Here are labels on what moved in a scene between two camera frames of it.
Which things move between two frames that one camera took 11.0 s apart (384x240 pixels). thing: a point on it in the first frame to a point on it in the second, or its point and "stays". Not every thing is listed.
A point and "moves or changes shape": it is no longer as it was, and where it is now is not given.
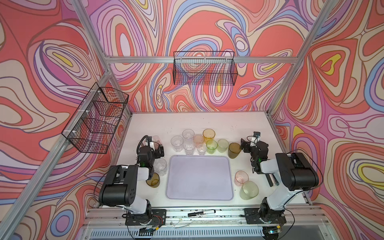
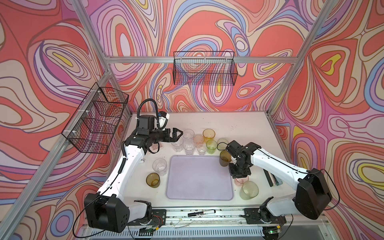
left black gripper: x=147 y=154 to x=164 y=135
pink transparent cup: x=241 y=176 stays
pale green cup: x=222 y=145 stays
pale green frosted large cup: x=249 y=190 stays
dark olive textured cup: x=234 y=150 moves or changes shape
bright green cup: x=211 y=146 stays
